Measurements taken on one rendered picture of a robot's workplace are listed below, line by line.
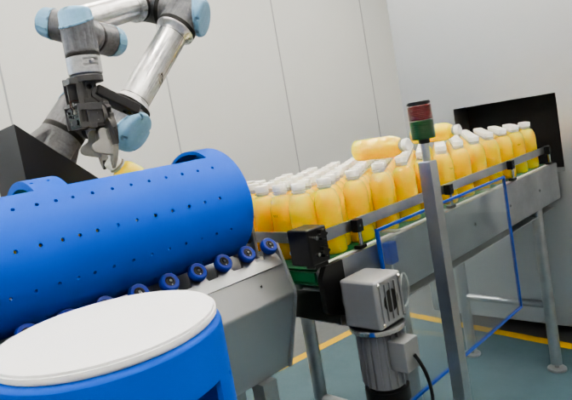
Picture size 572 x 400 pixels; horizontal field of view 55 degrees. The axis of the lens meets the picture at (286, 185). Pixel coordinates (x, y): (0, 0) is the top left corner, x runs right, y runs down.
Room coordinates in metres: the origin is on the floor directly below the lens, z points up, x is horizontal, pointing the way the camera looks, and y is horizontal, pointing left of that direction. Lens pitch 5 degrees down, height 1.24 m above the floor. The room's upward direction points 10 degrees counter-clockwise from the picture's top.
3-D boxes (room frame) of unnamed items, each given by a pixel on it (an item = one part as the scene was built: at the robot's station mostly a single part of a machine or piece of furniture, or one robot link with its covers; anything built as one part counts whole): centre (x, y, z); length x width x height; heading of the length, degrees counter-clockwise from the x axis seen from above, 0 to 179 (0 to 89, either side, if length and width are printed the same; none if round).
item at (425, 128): (1.45, -0.38, 1.18); 0.06 x 0.06 x 0.05
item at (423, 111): (1.45, -0.38, 1.23); 0.06 x 0.06 x 0.04
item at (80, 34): (1.26, 0.40, 1.54); 0.09 x 0.08 x 0.11; 163
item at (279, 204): (1.49, 0.02, 0.99); 0.07 x 0.07 x 0.19
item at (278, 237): (1.49, 0.09, 0.96); 0.40 x 0.01 x 0.03; 44
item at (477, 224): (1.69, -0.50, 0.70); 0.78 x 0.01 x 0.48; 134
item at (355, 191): (1.54, -0.19, 0.99); 0.07 x 0.07 x 0.19
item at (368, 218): (1.91, -0.63, 0.96); 1.60 x 0.01 x 0.03; 134
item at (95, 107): (1.25, 0.41, 1.38); 0.09 x 0.08 x 0.12; 134
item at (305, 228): (1.33, -0.03, 0.95); 0.10 x 0.07 x 0.10; 44
